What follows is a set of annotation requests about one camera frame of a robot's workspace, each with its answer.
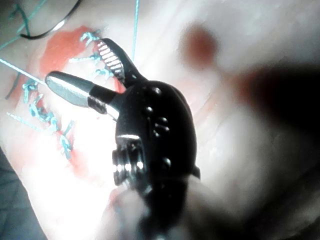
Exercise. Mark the right arm needle driver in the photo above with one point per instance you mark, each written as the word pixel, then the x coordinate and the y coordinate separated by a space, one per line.
pixel 160 130

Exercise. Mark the right arm needle driver jaw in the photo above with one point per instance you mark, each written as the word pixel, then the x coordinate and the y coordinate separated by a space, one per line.
pixel 72 87
pixel 117 60

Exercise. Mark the dark right arm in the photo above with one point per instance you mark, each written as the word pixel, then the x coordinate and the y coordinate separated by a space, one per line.
pixel 175 220

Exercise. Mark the blue stitching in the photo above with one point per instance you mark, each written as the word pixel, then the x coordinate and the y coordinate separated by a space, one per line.
pixel 53 123
pixel 88 37

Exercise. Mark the tissue pad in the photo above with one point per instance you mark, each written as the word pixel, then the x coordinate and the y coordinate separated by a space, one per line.
pixel 162 37

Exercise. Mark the curved needle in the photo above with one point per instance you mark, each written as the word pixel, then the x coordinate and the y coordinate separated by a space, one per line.
pixel 62 23

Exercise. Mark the cut blue thread piece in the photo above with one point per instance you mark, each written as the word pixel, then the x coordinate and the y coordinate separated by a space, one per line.
pixel 35 11
pixel 26 27

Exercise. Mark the grey cloth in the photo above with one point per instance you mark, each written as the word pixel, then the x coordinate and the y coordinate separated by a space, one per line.
pixel 12 200

